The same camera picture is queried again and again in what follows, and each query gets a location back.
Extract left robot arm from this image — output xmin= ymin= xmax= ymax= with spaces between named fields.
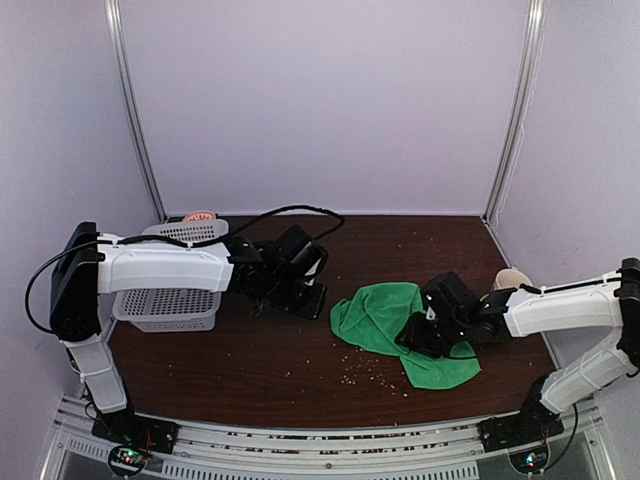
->
xmin=50 ymin=219 xmax=328 ymax=444

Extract green microfiber towel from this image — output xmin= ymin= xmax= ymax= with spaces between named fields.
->
xmin=329 ymin=281 xmax=483 ymax=390

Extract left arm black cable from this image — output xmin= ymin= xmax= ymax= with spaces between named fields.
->
xmin=24 ymin=203 xmax=346 ymax=336

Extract white perforated plastic basket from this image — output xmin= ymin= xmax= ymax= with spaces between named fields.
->
xmin=112 ymin=218 xmax=229 ymax=333

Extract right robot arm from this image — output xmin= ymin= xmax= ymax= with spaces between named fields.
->
xmin=395 ymin=258 xmax=639 ymax=442

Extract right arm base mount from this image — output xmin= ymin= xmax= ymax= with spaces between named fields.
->
xmin=478 ymin=379 xmax=564 ymax=475

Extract aluminium frame post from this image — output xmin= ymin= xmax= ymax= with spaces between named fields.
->
xmin=104 ymin=0 xmax=167 ymax=223
xmin=483 ymin=0 xmax=547 ymax=226

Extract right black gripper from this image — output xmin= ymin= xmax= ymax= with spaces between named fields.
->
xmin=395 ymin=311 xmax=469 ymax=359

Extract left aluminium frame post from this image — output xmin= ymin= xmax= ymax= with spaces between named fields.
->
xmin=104 ymin=0 xmax=167 ymax=223

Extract right aluminium frame post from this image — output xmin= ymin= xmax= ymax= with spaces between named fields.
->
xmin=483 ymin=0 xmax=547 ymax=226

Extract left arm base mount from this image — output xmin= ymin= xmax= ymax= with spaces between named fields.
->
xmin=91 ymin=405 xmax=179 ymax=478

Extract white coral pattern mug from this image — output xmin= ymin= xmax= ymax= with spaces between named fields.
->
xmin=491 ymin=268 xmax=533 ymax=291

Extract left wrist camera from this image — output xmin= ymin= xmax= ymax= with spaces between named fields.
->
xmin=274 ymin=225 xmax=329 ymax=282

